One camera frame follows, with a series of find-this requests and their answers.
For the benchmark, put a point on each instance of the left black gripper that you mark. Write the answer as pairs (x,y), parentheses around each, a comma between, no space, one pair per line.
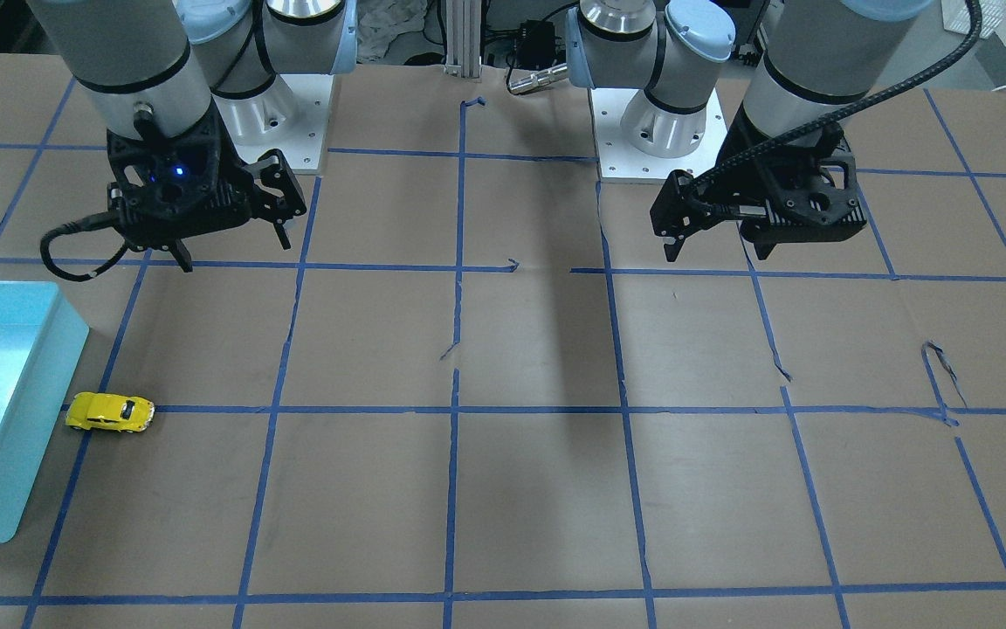
(740,168)

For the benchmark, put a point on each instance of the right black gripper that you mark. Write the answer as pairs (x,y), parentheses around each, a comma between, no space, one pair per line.
(233,169)

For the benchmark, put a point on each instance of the yellow beetle toy car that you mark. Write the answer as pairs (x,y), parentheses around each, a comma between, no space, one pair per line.
(90,410)

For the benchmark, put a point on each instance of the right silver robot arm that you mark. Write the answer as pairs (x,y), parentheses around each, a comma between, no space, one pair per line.
(195,101)

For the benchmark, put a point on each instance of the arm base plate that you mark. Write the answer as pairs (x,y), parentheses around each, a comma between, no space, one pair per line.
(293,115)
(639,143)

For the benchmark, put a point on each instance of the aluminium frame post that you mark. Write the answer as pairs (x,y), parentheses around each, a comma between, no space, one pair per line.
(463,38)

